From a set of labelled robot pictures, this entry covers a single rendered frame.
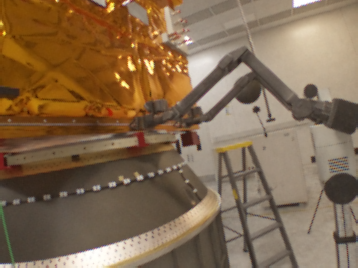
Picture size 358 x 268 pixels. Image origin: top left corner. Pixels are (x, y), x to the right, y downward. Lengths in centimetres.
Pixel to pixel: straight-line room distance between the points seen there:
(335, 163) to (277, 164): 346
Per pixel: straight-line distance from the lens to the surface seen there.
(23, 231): 121
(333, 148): 115
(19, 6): 118
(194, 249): 135
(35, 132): 101
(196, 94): 109
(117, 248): 109
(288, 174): 462
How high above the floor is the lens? 161
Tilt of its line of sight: 5 degrees up
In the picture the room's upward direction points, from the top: 11 degrees counter-clockwise
